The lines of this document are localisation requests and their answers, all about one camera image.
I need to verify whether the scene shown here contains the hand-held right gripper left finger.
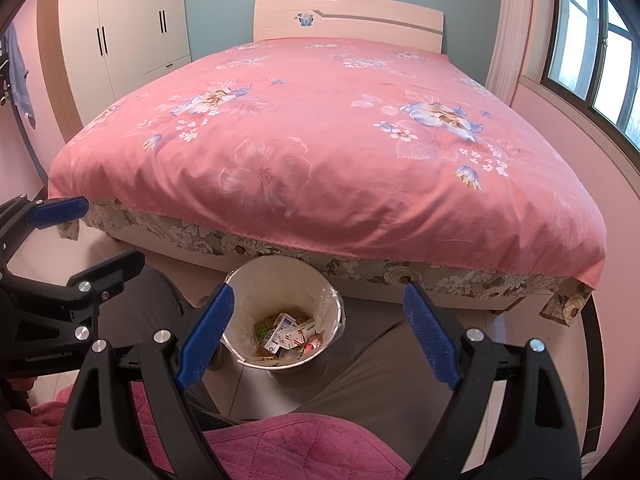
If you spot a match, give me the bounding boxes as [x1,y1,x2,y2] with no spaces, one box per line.
[52,282,236,480]

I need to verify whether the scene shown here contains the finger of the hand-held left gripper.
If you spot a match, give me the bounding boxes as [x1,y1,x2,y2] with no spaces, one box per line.
[0,195,90,272]
[0,249,146,317]

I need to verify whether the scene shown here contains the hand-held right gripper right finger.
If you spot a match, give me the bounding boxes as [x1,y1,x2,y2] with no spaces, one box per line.
[402,282,583,480]

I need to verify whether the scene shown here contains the white lined waste bin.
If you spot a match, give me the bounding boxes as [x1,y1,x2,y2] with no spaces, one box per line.
[220,256,347,372]

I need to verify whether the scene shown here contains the white red striped box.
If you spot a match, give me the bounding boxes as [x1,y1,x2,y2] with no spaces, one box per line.
[264,312,316,356]

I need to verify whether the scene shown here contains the person's left leg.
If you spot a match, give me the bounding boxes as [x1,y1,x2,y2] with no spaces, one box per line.
[97,267,226,421]

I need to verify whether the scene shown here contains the beige floral bed skirt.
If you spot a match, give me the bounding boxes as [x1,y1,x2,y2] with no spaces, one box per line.
[57,199,593,328]

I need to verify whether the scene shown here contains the blue hanging garment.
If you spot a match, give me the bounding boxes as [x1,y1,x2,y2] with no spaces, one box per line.
[5,22,37,128]

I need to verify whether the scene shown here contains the pink quilted garment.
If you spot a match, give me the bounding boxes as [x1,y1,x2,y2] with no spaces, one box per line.
[12,380,412,480]

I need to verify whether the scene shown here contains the white wardrobe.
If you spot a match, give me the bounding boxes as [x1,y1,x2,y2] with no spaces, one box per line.
[59,0,193,121]

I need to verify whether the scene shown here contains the pink floral bedspread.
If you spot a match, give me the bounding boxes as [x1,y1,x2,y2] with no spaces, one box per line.
[47,37,608,291]

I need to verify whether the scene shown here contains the cream bed headboard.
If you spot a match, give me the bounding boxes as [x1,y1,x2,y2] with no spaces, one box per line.
[252,0,446,56]

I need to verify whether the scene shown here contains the pale curtain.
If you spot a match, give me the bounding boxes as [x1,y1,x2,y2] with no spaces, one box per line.
[487,0,545,107]

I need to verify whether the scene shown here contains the dark framed window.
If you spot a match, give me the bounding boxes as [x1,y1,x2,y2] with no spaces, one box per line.
[542,0,640,153]

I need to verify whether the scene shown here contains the black wall rack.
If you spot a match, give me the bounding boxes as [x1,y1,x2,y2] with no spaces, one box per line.
[0,45,13,107]

